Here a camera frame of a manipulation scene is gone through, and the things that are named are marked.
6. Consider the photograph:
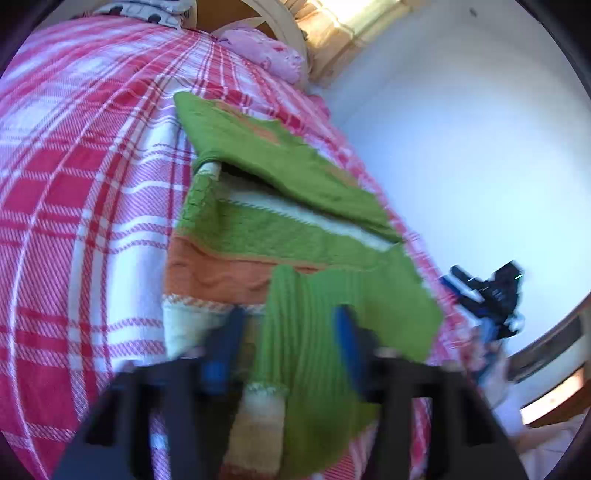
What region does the red white plaid bedspread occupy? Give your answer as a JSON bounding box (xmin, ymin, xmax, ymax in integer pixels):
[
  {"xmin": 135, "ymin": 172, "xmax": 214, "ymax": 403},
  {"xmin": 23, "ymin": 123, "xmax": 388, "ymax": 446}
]
[{"xmin": 1, "ymin": 15, "xmax": 471, "ymax": 479}]

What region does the dark wooden furniture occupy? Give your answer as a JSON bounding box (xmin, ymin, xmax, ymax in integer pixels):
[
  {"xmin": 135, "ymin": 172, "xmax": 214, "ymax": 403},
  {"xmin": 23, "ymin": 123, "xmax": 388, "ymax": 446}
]
[{"xmin": 508, "ymin": 306, "xmax": 590, "ymax": 383}]

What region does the grey patterned pillow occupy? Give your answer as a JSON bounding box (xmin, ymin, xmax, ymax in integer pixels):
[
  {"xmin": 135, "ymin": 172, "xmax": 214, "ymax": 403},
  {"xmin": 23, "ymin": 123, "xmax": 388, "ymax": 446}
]
[{"xmin": 91, "ymin": 0, "xmax": 197, "ymax": 29}]

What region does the tan curtain by headboard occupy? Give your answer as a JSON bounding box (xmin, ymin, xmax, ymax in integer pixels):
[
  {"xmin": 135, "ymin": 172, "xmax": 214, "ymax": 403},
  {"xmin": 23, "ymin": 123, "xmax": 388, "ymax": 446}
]
[{"xmin": 286, "ymin": 0, "xmax": 424, "ymax": 87}]

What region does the pink floral pillow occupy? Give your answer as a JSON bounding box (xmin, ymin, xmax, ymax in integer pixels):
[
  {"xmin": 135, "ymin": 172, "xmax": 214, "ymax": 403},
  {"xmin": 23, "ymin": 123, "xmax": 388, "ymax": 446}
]
[{"xmin": 213, "ymin": 27, "xmax": 304, "ymax": 85}]

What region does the green orange striped knit sweater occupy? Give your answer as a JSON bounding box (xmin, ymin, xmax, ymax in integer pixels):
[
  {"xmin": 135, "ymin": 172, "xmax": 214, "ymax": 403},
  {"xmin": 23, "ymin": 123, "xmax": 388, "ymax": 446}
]
[{"xmin": 162, "ymin": 92, "xmax": 444, "ymax": 479}]

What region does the cream wooden headboard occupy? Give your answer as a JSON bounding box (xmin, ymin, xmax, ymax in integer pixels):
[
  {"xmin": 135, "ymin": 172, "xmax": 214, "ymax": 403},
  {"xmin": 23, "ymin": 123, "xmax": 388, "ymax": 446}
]
[{"xmin": 195, "ymin": 0, "xmax": 310, "ymax": 90}]

